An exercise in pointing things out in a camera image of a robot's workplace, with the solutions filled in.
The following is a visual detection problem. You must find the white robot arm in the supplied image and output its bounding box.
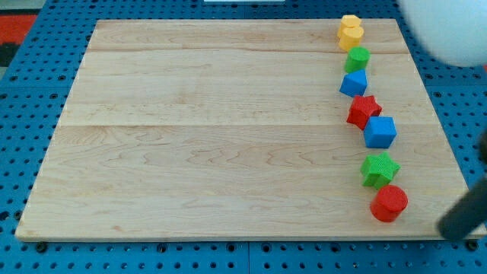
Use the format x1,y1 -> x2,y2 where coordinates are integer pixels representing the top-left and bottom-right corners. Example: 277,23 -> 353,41
398,0 -> 486,67

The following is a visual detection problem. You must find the light wooden board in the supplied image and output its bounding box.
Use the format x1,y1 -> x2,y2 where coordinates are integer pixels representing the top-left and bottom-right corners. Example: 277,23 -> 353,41
15,19 -> 466,242

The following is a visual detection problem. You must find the red star block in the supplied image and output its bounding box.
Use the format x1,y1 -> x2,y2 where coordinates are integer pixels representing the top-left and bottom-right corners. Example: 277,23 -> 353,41
346,95 -> 382,130

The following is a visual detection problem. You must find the green star block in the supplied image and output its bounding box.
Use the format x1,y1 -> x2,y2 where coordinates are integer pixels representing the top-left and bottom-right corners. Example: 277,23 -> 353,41
360,151 -> 401,190

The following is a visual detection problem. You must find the blue triangle block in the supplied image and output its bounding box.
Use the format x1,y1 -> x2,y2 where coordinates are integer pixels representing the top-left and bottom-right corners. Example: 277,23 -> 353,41
339,69 -> 368,97

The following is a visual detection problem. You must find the blue cube block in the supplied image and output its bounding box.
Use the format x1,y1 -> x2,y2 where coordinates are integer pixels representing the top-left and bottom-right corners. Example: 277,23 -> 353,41
364,116 -> 397,148

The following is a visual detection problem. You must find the green cylinder block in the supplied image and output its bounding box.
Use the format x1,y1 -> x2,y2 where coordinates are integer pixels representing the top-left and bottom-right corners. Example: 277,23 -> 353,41
344,46 -> 371,73

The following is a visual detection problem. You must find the yellow cylinder block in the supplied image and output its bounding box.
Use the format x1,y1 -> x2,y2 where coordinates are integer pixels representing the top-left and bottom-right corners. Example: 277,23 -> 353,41
339,27 -> 364,52

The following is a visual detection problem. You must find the yellow hexagon block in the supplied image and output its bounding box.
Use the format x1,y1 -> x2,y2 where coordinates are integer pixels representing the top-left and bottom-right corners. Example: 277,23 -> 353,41
337,14 -> 361,38

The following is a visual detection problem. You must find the red cylinder block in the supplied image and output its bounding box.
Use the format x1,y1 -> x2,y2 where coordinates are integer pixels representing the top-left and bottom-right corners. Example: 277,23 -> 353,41
370,185 -> 409,222

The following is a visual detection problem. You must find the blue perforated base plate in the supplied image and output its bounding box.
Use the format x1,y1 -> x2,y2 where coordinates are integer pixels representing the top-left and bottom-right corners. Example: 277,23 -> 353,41
1,0 -> 486,273

